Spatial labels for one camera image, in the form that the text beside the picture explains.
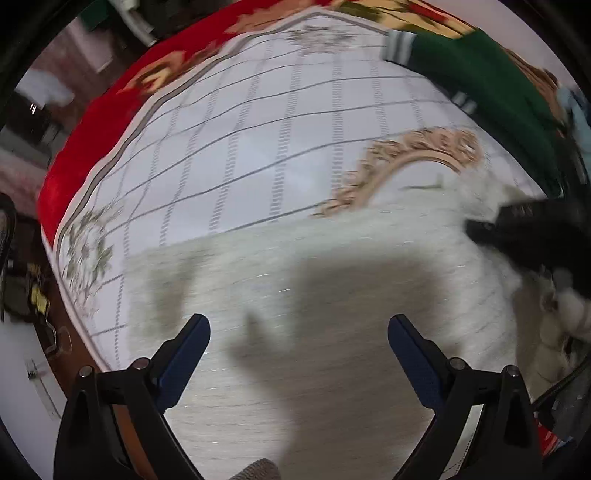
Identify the green folded sweater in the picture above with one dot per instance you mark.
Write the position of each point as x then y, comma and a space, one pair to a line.
485, 78

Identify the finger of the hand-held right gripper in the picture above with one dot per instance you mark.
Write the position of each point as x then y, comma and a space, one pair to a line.
512, 230

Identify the white lattice patterned cloth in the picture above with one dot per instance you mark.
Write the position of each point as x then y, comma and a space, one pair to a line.
254, 138

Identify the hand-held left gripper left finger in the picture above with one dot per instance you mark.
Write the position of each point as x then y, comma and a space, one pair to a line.
187, 355

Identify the red floral blanket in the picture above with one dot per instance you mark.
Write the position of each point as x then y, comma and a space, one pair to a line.
92, 138

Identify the white knit cardigan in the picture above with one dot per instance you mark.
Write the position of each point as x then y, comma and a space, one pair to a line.
369, 332

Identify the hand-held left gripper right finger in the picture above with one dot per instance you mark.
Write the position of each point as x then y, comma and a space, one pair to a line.
413, 353

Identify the blue quilt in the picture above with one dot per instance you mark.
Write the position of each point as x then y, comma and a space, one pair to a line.
577, 120

